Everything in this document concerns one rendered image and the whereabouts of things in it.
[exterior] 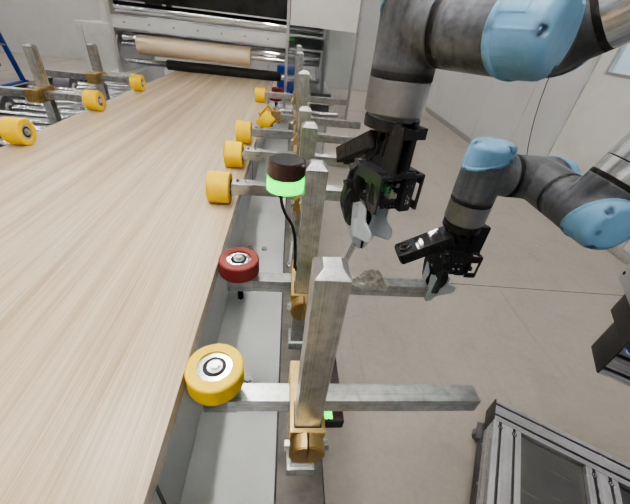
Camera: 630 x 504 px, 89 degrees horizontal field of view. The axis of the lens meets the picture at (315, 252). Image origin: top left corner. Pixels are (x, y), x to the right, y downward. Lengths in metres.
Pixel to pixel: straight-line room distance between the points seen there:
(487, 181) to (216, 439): 0.70
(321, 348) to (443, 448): 1.24
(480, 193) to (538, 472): 1.03
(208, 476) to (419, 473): 0.93
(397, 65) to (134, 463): 0.52
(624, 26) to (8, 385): 0.78
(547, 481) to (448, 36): 1.32
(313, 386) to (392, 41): 0.40
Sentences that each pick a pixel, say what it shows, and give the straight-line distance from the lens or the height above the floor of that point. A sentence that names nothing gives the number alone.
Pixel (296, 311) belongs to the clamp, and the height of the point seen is 0.85.
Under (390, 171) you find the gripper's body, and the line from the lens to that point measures 0.43.
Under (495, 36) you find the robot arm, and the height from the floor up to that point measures 1.31.
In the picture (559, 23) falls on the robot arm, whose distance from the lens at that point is 0.37.
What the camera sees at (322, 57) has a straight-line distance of 2.77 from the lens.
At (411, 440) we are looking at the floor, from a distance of 1.53.
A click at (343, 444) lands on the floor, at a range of 1.45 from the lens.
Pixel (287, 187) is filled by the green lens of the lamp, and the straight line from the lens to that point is 0.50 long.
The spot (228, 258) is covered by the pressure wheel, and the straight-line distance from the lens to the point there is 0.67.
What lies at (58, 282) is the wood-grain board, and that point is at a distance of 0.71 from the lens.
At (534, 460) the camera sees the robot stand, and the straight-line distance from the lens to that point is 1.46.
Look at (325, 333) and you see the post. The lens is 0.34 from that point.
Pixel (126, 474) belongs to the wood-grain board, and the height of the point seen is 0.90.
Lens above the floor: 1.31
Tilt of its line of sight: 35 degrees down
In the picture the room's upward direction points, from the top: 7 degrees clockwise
